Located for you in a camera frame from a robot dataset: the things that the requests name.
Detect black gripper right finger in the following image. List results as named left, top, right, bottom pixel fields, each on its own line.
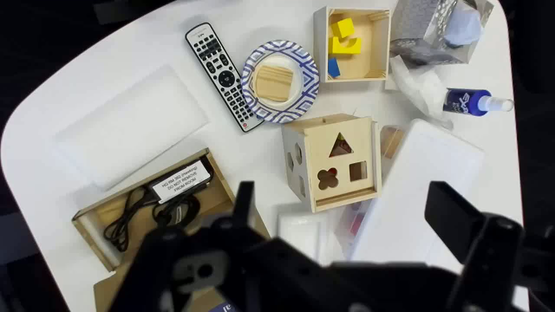
left=425, top=180, right=485, bottom=264

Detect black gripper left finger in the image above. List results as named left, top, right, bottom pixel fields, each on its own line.
left=232, top=180, right=255, bottom=225

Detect wooden shape sorter box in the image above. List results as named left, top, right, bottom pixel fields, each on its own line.
left=283, top=114, right=381, bottom=213

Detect open cardboard box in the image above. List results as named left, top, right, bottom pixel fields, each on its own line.
left=69, top=147, right=272, bottom=312

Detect white plastic container lid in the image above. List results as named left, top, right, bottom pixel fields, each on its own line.
left=345, top=120, right=484, bottom=270

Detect blue shape block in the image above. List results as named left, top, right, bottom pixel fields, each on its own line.
left=328, top=57, right=340, bottom=78

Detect yellow shape blocks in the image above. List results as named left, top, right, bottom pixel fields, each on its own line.
left=329, top=17, right=362, bottom=56

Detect open wooden tray box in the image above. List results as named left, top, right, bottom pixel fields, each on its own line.
left=314, top=7, right=390, bottom=83

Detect wooden block on plate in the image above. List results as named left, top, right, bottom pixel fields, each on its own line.
left=255, top=66, right=293, bottom=102

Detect blue sanitizer bottle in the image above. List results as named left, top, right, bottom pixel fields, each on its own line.
left=442, top=88, right=513, bottom=116

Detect blue patterned paper plate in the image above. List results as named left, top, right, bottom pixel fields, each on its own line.
left=239, top=40, right=321, bottom=125

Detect clear plastic bag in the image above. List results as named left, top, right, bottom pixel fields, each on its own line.
left=388, top=56, right=452, bottom=130

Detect black remote control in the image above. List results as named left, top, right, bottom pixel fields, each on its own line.
left=184, top=23, right=262, bottom=134

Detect grey tissue box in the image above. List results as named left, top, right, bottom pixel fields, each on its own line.
left=390, top=0, right=494, bottom=64

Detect black cable with adapter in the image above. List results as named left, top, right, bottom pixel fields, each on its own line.
left=102, top=186, right=203, bottom=253

